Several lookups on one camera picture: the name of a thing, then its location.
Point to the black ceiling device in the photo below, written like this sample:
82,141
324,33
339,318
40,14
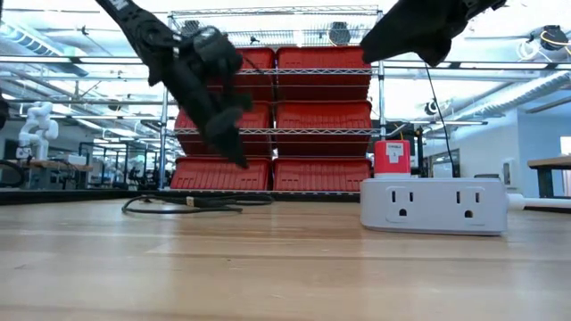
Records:
552,38

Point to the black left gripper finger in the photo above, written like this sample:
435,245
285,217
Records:
227,134
244,102

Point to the black metal table frame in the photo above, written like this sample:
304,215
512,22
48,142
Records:
67,196

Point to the white ventilation duct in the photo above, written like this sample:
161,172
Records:
513,100

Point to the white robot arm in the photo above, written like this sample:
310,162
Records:
38,129

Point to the white wall dispenser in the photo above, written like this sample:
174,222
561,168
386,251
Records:
507,171

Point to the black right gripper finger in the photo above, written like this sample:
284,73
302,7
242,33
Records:
392,35

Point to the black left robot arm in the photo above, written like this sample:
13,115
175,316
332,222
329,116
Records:
129,22

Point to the grey chair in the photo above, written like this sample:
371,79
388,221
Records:
486,176

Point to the black monitor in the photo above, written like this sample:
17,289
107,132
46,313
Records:
441,165

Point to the white square power strip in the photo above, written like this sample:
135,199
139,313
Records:
432,207

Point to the red USB charger cube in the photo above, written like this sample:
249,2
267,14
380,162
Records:
392,158

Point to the wooden side table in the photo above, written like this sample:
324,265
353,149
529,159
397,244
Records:
551,162

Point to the red plastic bin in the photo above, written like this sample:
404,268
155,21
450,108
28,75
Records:
259,120
261,89
321,174
214,176
321,116
321,80

